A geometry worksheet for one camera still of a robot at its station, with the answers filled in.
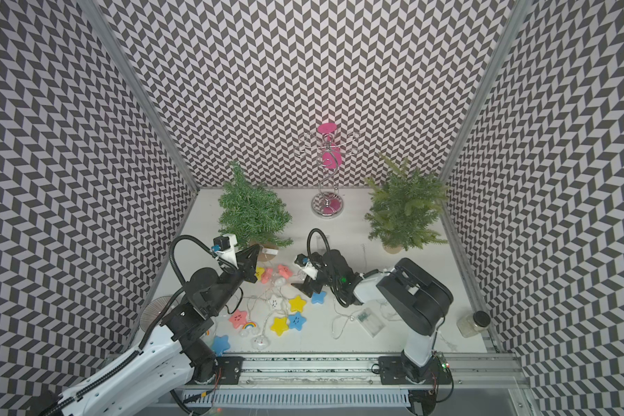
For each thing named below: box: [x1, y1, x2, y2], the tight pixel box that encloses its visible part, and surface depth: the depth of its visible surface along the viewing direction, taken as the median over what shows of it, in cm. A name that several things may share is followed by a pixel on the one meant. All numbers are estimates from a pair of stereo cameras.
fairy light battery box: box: [357, 307, 386, 338], surface depth 84 cm
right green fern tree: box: [364, 152, 450, 255], surface depth 80 cm
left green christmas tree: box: [218, 161, 294, 251], surface depth 77 cm
